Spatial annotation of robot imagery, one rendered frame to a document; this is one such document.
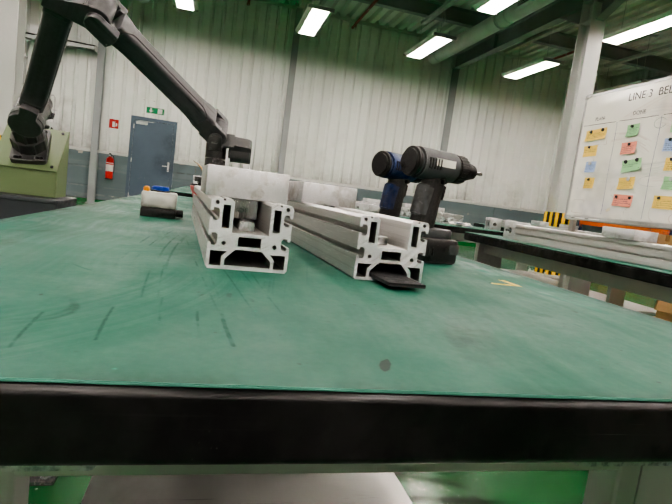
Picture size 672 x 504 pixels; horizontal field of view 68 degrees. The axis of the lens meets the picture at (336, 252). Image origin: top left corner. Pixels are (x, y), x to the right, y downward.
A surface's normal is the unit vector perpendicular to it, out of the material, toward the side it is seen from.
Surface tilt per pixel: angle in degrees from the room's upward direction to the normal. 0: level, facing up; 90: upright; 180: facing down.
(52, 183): 90
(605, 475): 90
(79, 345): 0
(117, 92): 90
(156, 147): 90
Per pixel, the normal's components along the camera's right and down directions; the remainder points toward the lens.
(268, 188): 0.29, 0.15
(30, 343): 0.13, -0.99
